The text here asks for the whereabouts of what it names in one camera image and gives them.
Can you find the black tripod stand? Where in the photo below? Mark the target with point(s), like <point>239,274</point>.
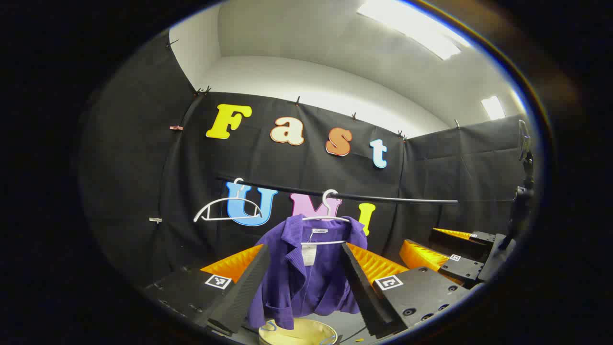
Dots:
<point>521,201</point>

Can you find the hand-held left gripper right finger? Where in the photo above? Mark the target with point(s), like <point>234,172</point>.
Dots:
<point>366,297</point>

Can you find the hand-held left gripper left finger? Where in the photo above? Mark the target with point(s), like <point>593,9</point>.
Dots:
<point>244,292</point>

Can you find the white hanger with jacket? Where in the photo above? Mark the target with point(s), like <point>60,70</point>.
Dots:
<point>329,218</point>

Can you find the purple knit jacket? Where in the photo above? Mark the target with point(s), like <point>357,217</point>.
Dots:
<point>316,287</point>

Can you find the black clothes rack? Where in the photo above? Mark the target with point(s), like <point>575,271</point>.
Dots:
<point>383,198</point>

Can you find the large ceiling light panel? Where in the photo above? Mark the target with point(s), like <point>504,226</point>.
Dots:
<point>416,28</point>

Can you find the small ceiling light panel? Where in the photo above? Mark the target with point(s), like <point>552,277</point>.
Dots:
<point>493,108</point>

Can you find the empty white hanger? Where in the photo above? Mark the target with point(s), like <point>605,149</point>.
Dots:
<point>225,202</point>

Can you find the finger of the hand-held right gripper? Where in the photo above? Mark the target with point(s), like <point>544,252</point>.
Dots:
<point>459,269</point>
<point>455,239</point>

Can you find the beige laundry hamper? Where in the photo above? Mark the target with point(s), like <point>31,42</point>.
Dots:
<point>297,333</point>

